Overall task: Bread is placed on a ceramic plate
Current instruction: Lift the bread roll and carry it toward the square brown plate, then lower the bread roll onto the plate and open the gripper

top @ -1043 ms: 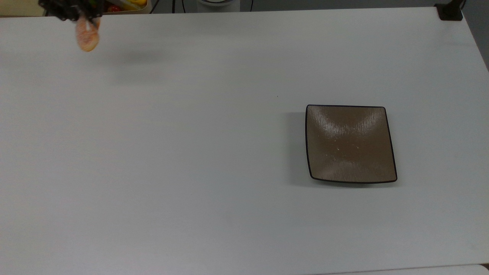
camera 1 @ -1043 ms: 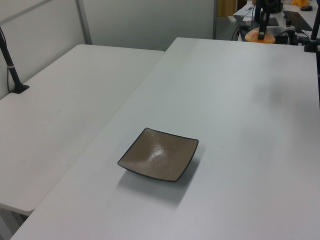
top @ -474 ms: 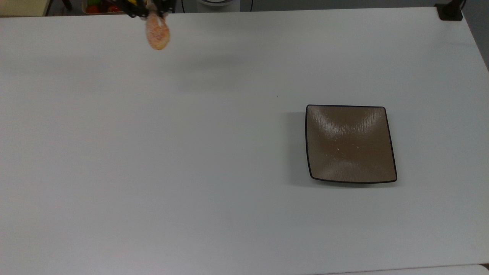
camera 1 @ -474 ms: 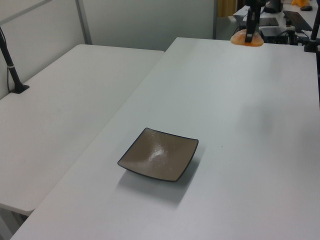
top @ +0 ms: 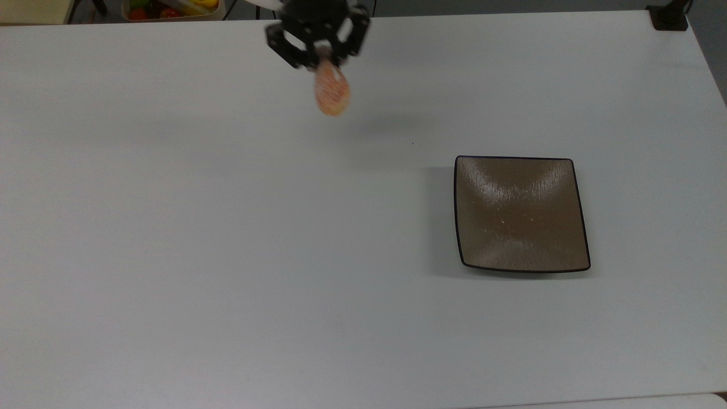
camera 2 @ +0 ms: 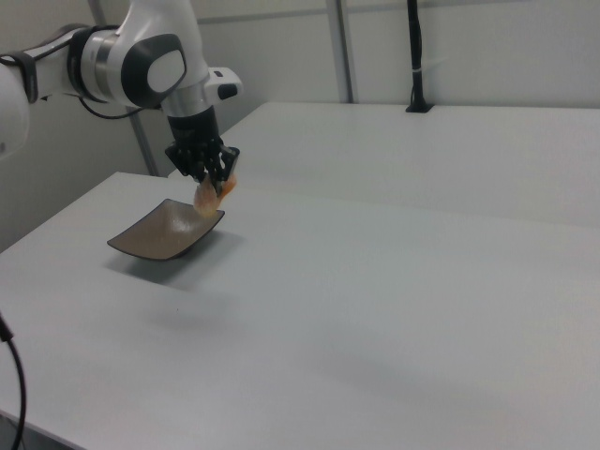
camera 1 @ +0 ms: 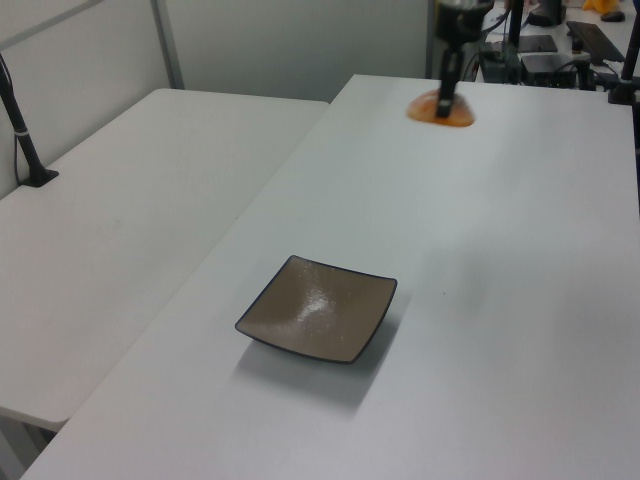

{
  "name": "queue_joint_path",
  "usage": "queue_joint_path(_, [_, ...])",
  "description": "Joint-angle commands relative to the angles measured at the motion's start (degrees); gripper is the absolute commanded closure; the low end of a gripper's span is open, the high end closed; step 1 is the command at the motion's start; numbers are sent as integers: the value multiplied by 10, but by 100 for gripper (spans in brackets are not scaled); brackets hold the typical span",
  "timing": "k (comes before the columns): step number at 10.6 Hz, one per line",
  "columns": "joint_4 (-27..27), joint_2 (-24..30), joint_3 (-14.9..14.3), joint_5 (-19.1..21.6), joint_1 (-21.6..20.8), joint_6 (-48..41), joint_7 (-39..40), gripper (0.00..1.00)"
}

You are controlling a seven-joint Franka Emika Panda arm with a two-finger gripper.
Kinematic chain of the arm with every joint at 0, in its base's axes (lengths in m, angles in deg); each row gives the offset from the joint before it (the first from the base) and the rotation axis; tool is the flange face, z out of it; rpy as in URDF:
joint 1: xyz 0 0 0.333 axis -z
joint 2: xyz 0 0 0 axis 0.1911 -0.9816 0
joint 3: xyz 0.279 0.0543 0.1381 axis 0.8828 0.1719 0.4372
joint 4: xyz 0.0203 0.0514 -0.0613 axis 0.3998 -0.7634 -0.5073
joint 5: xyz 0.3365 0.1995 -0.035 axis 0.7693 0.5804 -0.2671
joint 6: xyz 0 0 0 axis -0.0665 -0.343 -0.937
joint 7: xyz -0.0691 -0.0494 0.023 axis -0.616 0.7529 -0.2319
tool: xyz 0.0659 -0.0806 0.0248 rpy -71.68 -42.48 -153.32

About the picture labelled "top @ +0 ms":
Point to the red toy tomato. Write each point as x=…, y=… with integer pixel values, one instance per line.
x=169, y=12

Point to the beige box of toy food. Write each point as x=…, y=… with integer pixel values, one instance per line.
x=170, y=17

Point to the beige cabinet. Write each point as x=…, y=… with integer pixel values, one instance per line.
x=31, y=10

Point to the black table clamp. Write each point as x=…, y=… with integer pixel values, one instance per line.
x=668, y=17

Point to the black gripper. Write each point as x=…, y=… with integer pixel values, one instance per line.
x=316, y=12

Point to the square brown ceramic plate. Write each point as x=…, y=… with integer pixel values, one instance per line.
x=519, y=218

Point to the sugared orange bread roll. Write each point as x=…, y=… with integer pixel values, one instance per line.
x=331, y=91

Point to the yellow toy fruit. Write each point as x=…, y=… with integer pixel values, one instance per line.
x=204, y=3

